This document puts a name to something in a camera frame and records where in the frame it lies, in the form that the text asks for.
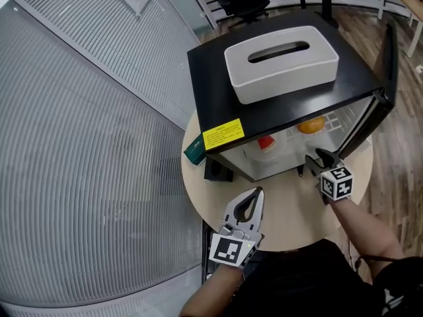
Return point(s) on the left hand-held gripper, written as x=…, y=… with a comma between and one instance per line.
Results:
x=228, y=248

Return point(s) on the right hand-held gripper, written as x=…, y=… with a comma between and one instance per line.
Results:
x=337, y=183

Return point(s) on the orange fruit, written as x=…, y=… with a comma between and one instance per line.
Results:
x=310, y=125

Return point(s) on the white round plate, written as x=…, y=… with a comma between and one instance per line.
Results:
x=264, y=154

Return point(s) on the red watermelon slice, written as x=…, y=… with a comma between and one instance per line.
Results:
x=266, y=143

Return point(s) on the black mini fridge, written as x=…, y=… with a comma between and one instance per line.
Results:
x=215, y=94

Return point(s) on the person's left forearm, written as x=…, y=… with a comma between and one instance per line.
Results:
x=215, y=292

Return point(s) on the person's right forearm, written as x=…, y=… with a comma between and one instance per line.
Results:
x=363, y=230

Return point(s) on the black cube holder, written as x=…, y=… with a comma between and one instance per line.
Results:
x=216, y=172

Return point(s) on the black floor crate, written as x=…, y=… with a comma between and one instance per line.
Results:
x=206, y=253

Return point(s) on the dark green box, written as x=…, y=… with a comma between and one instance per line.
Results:
x=195, y=152

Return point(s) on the yellow warning sticker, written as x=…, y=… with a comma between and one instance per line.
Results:
x=223, y=134

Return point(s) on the person's black clothing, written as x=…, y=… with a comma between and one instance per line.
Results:
x=314, y=282

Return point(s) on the white tissue box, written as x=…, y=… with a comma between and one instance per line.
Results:
x=281, y=71

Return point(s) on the small white device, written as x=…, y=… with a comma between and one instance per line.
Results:
x=419, y=68

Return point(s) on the wooden desk white legs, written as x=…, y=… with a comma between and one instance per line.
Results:
x=406, y=8

